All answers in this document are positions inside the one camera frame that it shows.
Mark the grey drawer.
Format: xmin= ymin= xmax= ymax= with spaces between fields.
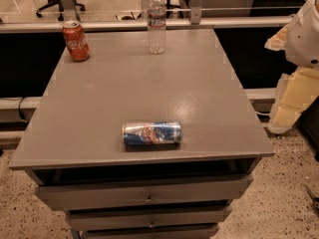
xmin=84 ymin=224 xmax=219 ymax=239
xmin=66 ymin=205 xmax=232 ymax=231
xmin=35 ymin=174 xmax=253 ymax=210

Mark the clear plastic water bottle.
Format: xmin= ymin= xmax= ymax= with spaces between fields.
xmin=147 ymin=0 xmax=166 ymax=54

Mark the black cable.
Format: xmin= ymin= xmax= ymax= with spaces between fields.
xmin=17 ymin=97 xmax=28 ymax=122

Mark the grey metal railing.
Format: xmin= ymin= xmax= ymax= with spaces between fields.
xmin=0 ymin=15 xmax=293 ymax=34

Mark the blue silver redbull can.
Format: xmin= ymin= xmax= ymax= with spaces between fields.
xmin=123 ymin=121 xmax=182 ymax=145

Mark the grey drawer cabinet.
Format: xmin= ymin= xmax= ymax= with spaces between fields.
xmin=8 ymin=28 xmax=276 ymax=239

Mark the bottom grey drawer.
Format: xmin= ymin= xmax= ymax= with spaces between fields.
xmin=84 ymin=224 xmax=219 ymax=239

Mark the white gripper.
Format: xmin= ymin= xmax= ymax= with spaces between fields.
xmin=264 ymin=0 xmax=319 ymax=134

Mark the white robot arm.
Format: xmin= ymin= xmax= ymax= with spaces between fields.
xmin=264 ymin=0 xmax=319 ymax=134

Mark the middle grey drawer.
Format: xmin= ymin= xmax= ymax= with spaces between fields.
xmin=66 ymin=205 xmax=232 ymax=231

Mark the red coca-cola can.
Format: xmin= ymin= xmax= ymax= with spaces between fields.
xmin=62 ymin=21 xmax=90 ymax=62

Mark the top grey drawer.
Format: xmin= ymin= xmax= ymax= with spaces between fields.
xmin=35 ymin=174 xmax=253 ymax=210

